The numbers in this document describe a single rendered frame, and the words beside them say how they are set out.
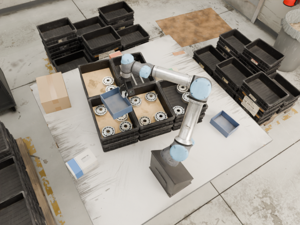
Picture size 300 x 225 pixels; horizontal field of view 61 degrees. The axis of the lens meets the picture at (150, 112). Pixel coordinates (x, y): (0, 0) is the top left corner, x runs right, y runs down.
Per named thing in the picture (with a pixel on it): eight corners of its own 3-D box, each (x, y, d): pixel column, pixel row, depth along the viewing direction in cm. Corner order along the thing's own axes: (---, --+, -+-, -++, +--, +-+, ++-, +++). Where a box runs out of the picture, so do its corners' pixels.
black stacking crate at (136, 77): (155, 89, 230) (156, 81, 221) (123, 98, 223) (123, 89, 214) (140, 60, 251) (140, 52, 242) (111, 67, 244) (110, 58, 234)
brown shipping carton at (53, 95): (40, 89, 238) (35, 77, 225) (64, 83, 244) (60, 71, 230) (46, 114, 222) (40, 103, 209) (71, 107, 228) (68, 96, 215)
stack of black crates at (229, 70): (247, 95, 319) (257, 77, 292) (229, 105, 309) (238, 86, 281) (226, 75, 338) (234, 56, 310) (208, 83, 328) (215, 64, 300)
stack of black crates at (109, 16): (124, 27, 385) (123, 0, 348) (135, 39, 371) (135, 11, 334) (100, 36, 371) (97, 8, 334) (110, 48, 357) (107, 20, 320)
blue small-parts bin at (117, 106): (132, 110, 184) (132, 105, 178) (114, 119, 179) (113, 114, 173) (118, 92, 193) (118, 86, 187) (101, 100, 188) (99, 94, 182)
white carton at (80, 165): (76, 180, 190) (73, 175, 183) (68, 168, 195) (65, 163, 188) (98, 164, 198) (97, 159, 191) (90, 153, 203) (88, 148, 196)
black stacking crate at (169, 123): (173, 125, 209) (175, 117, 200) (139, 135, 202) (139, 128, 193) (155, 90, 230) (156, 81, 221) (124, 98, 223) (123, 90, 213)
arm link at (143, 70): (154, 66, 165) (139, 60, 167) (149, 67, 154) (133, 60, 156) (149, 77, 167) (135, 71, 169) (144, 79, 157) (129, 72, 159)
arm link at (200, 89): (187, 157, 172) (214, 80, 156) (184, 166, 158) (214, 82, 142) (171, 151, 174) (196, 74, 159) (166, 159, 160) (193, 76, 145)
